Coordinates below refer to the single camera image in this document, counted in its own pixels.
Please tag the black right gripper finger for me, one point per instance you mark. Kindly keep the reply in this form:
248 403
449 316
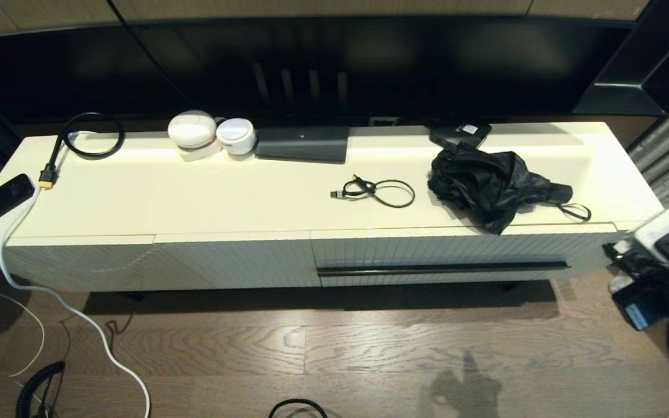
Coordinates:
612 251

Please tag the small black box white label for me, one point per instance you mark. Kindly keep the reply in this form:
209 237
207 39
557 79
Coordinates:
462 133

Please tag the white TV cabinet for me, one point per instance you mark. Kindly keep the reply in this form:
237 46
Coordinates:
224 197

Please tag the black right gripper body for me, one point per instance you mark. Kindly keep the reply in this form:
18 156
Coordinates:
642 302

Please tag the large white round device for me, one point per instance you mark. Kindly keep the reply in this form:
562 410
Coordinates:
191 130

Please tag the black umbrella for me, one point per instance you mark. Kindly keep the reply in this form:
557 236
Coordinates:
485 183

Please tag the black wall shelf unit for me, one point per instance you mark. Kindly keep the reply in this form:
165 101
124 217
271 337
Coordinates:
630 93

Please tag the small white round device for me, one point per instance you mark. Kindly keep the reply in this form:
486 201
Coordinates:
236 134

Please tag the black television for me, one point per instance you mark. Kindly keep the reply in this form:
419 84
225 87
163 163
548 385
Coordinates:
369 58

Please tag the white fluted drawer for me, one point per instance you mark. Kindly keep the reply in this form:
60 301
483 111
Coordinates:
427 249

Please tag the black flat set-top box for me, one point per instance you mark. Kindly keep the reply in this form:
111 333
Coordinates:
302 144

